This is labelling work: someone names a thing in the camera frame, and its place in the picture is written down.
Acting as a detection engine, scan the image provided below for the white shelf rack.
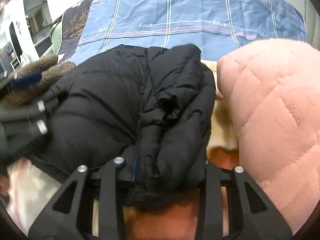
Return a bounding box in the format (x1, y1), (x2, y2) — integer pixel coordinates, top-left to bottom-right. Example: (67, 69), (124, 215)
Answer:
(10, 57), (21, 72)

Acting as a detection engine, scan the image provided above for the grey curtain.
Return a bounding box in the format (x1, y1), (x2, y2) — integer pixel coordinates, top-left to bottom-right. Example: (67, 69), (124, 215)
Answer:
(294, 0), (319, 49)

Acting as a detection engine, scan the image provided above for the arched wall niche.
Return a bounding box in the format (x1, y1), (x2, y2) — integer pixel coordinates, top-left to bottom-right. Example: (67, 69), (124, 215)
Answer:
(23, 0), (52, 57)

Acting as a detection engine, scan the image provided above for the blue plaid sheet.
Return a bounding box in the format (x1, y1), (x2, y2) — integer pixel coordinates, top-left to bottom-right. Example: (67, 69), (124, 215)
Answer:
(71, 0), (307, 64)

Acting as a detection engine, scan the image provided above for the cream pink plush blanket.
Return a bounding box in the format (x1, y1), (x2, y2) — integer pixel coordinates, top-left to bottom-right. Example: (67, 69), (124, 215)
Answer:
(6, 60), (241, 240)

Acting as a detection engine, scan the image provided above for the green pillow left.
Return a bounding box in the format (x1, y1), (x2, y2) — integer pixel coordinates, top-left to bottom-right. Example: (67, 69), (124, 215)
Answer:
(50, 18), (62, 54)

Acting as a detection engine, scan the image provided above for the black puffer jacket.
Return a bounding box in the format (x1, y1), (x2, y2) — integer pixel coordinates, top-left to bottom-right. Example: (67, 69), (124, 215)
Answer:
(30, 44), (215, 205)

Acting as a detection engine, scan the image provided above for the brown fleece garment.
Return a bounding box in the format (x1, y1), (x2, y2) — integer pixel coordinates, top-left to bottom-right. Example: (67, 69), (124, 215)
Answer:
(1, 54), (76, 110)

